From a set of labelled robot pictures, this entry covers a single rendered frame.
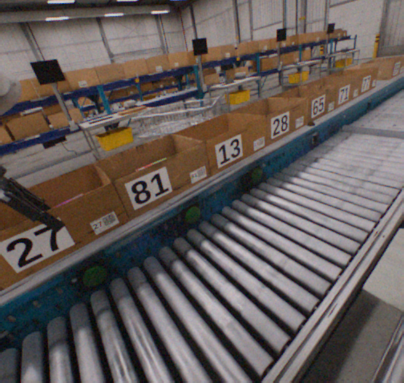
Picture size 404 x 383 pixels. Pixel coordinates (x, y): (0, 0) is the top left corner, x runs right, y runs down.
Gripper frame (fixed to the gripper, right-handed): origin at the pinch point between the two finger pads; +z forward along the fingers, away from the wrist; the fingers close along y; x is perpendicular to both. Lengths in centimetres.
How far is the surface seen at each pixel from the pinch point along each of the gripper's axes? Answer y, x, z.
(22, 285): 4.0, -17.9, 7.6
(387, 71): -3, 274, 107
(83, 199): 0.4, 9.5, 2.2
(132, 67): -452, 220, 21
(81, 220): 0.4, 4.2, 6.8
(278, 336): 54, 20, 37
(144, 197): 0.6, 23.1, 16.6
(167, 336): 35.5, 1.6, 29.8
